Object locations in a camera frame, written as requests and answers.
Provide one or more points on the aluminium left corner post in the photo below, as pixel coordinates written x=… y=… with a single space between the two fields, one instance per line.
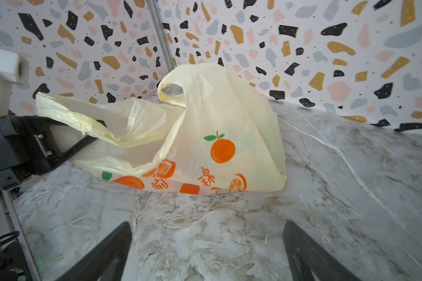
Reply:
x=161 y=34

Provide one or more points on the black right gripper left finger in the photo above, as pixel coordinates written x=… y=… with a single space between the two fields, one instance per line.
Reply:
x=105 y=262

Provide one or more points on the yellow plastic fruit-print bag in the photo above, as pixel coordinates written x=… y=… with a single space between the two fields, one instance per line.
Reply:
x=210 y=133

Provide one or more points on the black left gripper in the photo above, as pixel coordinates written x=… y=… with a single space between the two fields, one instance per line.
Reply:
x=28 y=147

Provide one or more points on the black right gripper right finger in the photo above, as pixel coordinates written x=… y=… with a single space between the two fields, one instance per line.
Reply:
x=308 y=260

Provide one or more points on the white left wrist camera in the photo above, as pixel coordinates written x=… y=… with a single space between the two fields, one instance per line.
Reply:
x=14 y=69

